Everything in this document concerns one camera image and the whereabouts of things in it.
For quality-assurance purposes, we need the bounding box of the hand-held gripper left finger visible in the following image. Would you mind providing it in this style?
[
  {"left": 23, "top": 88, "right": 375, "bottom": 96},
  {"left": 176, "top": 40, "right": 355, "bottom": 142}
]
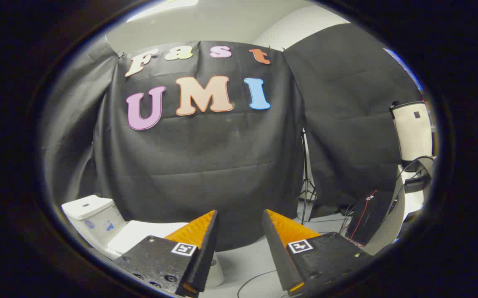
[{"left": 114, "top": 210, "right": 220, "bottom": 298}]

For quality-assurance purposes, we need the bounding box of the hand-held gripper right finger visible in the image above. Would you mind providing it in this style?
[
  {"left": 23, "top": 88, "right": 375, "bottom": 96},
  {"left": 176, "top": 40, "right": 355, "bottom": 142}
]
[{"left": 262, "top": 209, "right": 373, "bottom": 297}]

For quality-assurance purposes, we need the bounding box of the white toilet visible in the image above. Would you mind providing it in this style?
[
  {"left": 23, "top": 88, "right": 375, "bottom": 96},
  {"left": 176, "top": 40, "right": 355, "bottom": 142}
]
[{"left": 61, "top": 195, "right": 225, "bottom": 288}]

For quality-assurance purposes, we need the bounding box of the black tripod stand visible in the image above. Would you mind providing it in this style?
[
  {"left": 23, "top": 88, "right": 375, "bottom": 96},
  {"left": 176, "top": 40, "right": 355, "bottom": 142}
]
[{"left": 298, "top": 128, "right": 318, "bottom": 225}]

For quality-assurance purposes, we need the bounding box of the black backdrop cloth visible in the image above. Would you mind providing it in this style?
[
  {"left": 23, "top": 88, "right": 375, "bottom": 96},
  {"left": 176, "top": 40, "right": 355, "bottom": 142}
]
[
  {"left": 41, "top": 37, "right": 120, "bottom": 205},
  {"left": 93, "top": 41, "right": 306, "bottom": 252},
  {"left": 282, "top": 24, "right": 423, "bottom": 220}
]

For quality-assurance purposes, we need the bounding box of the small black adapter box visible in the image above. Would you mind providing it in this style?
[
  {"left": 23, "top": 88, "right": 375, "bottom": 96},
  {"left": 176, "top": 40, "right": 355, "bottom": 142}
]
[{"left": 404, "top": 176, "right": 430, "bottom": 193}]

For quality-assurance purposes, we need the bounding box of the white rounded appliance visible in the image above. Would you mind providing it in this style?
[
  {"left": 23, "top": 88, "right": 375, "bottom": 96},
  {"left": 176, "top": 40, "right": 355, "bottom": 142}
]
[{"left": 389, "top": 101, "right": 434, "bottom": 163}]

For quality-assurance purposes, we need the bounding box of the black floor cable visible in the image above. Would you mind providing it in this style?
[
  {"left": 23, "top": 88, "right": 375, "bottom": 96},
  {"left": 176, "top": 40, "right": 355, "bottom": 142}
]
[{"left": 237, "top": 270, "right": 281, "bottom": 298}]

